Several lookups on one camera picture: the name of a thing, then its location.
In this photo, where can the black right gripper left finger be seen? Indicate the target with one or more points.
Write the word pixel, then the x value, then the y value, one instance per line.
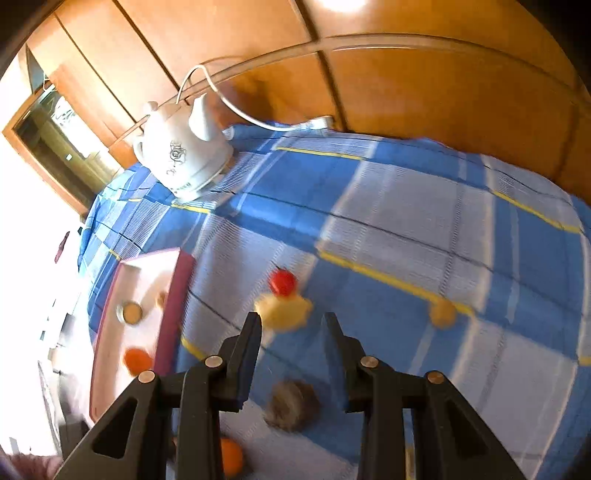
pixel 130 440

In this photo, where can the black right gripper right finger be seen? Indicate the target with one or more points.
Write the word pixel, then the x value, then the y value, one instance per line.
pixel 451 440

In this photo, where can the orange mandarin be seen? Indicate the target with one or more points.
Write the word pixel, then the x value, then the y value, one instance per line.
pixel 233 459
pixel 137 360

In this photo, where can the dark brown water chestnut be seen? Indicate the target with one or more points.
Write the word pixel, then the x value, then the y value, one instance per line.
pixel 293 405

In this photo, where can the small tan longan fruit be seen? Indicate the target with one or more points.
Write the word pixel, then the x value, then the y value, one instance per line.
pixel 443 313

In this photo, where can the dark sugarcane segment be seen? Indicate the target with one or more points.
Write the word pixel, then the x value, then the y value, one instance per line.
pixel 129 313

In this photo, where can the yellow peeled fruit piece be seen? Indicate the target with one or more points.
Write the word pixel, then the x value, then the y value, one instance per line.
pixel 282 314

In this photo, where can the red cherry tomato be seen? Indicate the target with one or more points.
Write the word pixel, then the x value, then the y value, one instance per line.
pixel 282 283

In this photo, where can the person's left hand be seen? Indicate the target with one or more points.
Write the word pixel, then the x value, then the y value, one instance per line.
pixel 21 466

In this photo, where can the pink-rimmed white tray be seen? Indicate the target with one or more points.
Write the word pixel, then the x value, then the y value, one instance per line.
pixel 140 324

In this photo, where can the blue plaid tablecloth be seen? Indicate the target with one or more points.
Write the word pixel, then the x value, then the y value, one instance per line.
pixel 375 229

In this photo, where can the white ceramic electric kettle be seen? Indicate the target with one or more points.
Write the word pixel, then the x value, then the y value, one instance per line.
pixel 182 146

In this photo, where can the wooden door with glass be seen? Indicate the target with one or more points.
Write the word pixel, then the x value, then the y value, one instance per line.
pixel 51 138

